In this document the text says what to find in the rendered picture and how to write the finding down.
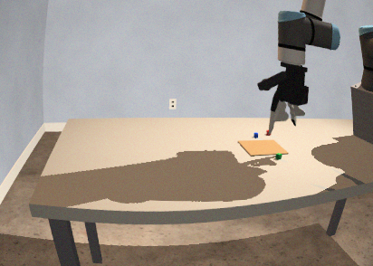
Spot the tan flat mat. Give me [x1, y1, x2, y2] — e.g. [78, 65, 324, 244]
[238, 140, 288, 157]

